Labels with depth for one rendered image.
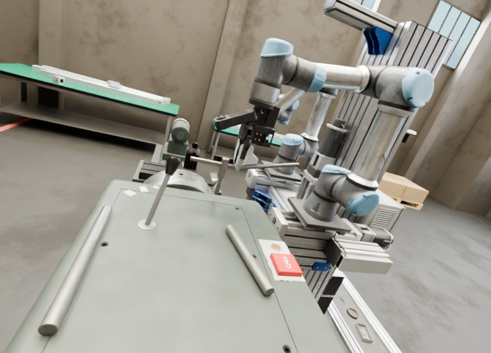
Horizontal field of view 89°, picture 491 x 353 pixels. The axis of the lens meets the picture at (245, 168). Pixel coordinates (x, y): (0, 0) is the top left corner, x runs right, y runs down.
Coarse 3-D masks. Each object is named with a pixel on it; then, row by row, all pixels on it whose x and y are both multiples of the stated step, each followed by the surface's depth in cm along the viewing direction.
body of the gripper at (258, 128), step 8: (256, 104) 65; (264, 104) 65; (256, 112) 68; (264, 112) 68; (272, 112) 68; (256, 120) 68; (264, 120) 69; (272, 120) 69; (240, 128) 72; (248, 128) 66; (256, 128) 67; (264, 128) 68; (272, 128) 70; (240, 136) 71; (256, 136) 69; (264, 136) 70; (272, 136) 69; (256, 144) 70; (264, 144) 70
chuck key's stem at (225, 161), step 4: (224, 160) 71; (228, 160) 72; (224, 164) 72; (220, 168) 73; (224, 168) 72; (220, 172) 73; (224, 172) 73; (220, 176) 73; (224, 176) 74; (220, 180) 74; (216, 184) 75; (220, 184) 75; (216, 188) 75; (220, 188) 75; (216, 192) 75
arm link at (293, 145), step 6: (288, 138) 148; (294, 138) 147; (300, 138) 149; (282, 144) 152; (288, 144) 148; (294, 144) 147; (300, 144) 149; (282, 150) 151; (288, 150) 149; (294, 150) 149; (300, 150) 151; (288, 156) 150; (294, 156) 151
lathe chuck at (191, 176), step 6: (156, 174) 93; (162, 174) 91; (174, 174) 90; (186, 174) 92; (192, 174) 95; (150, 180) 91; (156, 180) 88; (162, 180) 87; (186, 180) 88; (192, 180) 90; (198, 180) 93; (204, 180) 97; (204, 186) 91; (210, 186) 101; (210, 192) 93
